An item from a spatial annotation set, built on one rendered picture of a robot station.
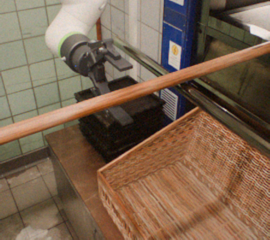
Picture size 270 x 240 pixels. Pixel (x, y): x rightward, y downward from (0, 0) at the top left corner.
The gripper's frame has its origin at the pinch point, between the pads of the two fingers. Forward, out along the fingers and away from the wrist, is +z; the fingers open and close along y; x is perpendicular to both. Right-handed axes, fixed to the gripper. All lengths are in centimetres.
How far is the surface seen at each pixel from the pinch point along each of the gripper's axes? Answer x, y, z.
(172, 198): -25, 60, -10
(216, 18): -52, 1, -27
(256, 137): -15.1, 1.8, 22.9
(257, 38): -52, 2, -9
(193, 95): -14.7, 2.1, 5.5
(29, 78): -4, 57, -121
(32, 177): 9, 119, -107
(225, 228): -33, 60, 9
